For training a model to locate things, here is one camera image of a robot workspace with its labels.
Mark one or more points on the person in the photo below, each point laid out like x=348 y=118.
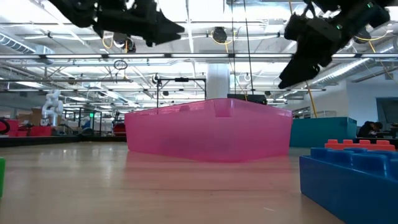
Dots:
x=370 y=130

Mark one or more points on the long ceiling light strip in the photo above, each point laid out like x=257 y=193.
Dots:
x=217 y=55

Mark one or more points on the green toy building block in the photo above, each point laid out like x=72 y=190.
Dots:
x=2 y=177

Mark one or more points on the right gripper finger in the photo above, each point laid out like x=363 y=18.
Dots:
x=300 y=71

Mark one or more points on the teal plastic bin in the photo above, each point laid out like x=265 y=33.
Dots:
x=323 y=130

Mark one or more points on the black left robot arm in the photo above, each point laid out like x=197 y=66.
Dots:
x=74 y=11

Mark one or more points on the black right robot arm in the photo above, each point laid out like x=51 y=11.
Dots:
x=342 y=3

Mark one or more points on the brown cardboard box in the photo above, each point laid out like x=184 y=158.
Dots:
x=34 y=116

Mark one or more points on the red storage bin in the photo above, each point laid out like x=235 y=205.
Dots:
x=40 y=131

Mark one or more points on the blue toy building block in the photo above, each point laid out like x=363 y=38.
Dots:
x=342 y=186

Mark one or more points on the white round column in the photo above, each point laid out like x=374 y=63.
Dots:
x=217 y=81

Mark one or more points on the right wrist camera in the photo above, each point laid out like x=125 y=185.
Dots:
x=311 y=29

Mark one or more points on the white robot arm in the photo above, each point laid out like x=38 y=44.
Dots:
x=53 y=107

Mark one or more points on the black aluminium table frame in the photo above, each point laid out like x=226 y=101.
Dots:
x=46 y=140

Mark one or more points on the pink translucent plastic bin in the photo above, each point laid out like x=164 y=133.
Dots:
x=202 y=133

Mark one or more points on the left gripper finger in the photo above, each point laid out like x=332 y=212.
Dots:
x=168 y=26
x=164 y=38

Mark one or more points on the black rectangular box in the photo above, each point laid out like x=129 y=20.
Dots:
x=247 y=99

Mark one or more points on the orange toy building block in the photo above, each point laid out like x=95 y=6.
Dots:
x=357 y=146

